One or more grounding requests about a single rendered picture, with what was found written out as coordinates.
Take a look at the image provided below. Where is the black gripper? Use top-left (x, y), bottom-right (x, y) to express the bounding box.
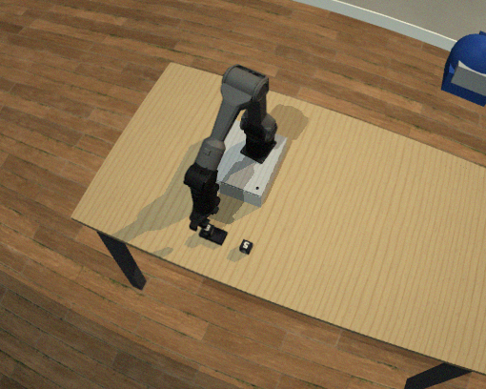
top-left (189, 183), bottom-right (220, 231)

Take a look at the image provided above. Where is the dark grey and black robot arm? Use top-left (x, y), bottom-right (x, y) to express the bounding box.
top-left (183, 64), bottom-right (277, 206)

